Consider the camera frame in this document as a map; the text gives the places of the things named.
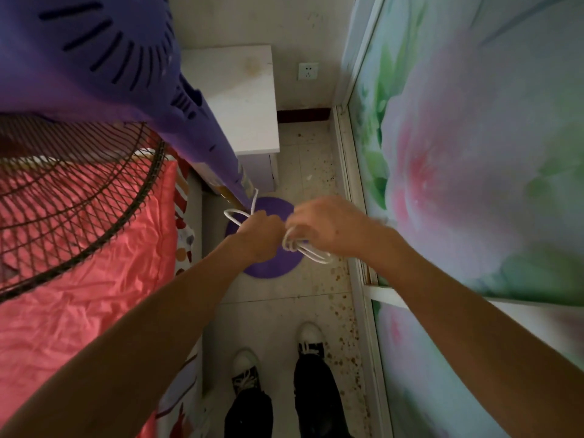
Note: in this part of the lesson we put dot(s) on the person's right hand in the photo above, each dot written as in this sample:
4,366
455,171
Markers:
337,228

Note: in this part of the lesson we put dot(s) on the person's left hand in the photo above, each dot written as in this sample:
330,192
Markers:
258,237

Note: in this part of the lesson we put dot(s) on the person's left fingers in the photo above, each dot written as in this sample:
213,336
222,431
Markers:
275,234

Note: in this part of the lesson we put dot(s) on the person's right fingers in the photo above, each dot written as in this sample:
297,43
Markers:
299,227

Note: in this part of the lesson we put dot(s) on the person's right forearm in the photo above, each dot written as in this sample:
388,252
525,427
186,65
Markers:
474,342

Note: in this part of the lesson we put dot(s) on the person's left forearm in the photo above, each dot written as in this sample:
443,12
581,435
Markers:
137,342

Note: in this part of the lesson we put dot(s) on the black and white right sneaker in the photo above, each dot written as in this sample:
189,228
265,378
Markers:
311,337

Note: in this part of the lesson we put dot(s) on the black and white sneaker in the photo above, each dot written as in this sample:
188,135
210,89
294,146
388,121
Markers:
245,369
311,337

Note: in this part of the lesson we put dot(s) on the dark red skirting board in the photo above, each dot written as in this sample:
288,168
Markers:
303,115

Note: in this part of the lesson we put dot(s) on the black and white left sneaker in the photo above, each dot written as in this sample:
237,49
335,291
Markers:
245,369

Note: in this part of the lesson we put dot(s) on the white bedside cabinet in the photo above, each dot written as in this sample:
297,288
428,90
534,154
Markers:
237,100

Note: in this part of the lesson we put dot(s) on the black trousers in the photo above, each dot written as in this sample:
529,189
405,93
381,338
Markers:
319,396

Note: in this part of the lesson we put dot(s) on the floral print sliding door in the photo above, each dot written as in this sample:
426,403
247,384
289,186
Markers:
465,145
424,374

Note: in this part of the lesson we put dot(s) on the white door track frame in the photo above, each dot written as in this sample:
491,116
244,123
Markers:
360,314

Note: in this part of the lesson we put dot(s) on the white wall socket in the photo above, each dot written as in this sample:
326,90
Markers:
308,71

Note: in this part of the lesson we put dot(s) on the purple pedestal fan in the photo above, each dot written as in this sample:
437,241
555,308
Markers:
109,54

